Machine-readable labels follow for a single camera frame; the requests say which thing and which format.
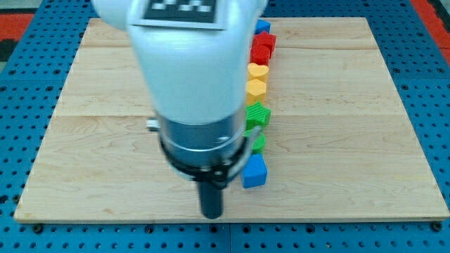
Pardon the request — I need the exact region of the green star block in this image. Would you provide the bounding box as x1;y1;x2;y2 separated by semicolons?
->
246;102;271;130

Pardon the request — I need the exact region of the yellow heart block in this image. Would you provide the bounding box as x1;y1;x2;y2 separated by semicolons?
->
247;63;269;83

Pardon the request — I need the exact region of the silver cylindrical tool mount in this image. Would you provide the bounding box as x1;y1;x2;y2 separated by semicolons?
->
146;109;262;190

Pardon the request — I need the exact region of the yellow hexagon block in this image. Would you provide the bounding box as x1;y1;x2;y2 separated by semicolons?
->
246;79;267;105

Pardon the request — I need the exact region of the blue block at top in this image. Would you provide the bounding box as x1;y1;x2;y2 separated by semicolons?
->
255;19;271;34

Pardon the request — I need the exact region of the black white fiducial marker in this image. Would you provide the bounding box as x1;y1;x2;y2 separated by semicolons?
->
130;0;229;30

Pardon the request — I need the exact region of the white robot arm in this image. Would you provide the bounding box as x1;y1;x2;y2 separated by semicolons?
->
92;0;266;219

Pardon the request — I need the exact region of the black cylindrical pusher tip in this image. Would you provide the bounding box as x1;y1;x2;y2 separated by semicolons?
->
198;181;223;219

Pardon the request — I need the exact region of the green cylinder block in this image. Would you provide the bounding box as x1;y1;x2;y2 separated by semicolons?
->
252;132;266;154

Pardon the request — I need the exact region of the red star block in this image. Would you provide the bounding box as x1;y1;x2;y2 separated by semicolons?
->
252;31;277;57

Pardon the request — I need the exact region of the blue cube block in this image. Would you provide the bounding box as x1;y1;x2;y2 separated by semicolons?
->
240;154;268;188

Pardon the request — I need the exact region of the red round block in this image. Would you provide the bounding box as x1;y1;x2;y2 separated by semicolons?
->
250;45;271;65

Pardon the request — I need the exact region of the wooden board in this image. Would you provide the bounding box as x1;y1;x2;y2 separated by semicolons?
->
14;18;449;224

